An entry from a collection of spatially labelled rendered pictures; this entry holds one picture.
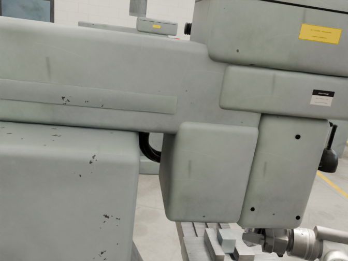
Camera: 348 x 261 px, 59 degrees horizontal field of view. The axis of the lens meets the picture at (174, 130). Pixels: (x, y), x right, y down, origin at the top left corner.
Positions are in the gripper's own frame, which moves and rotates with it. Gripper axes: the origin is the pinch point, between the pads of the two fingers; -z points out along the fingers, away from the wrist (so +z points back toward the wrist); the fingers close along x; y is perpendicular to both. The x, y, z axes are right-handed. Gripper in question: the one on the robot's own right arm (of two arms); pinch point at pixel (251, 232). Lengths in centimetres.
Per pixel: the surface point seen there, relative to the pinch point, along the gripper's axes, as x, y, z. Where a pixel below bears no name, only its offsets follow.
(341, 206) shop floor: -286, 126, 145
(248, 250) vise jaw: -13.8, 16.7, 2.4
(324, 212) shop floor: -261, 125, 119
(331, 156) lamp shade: -6.4, -25.9, 17.8
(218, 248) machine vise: -11.0, 16.6, -8.2
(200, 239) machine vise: -19.0, 20.6, -14.9
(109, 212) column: 35, -21, -32
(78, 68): 27, -45, -43
